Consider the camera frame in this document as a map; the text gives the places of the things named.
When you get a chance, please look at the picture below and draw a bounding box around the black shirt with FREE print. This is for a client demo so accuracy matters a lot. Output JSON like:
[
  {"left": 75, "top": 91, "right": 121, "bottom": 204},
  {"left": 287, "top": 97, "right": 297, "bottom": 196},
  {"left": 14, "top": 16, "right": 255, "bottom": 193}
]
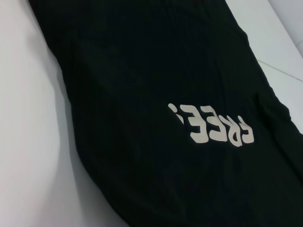
[{"left": 25, "top": 0, "right": 303, "bottom": 227}]

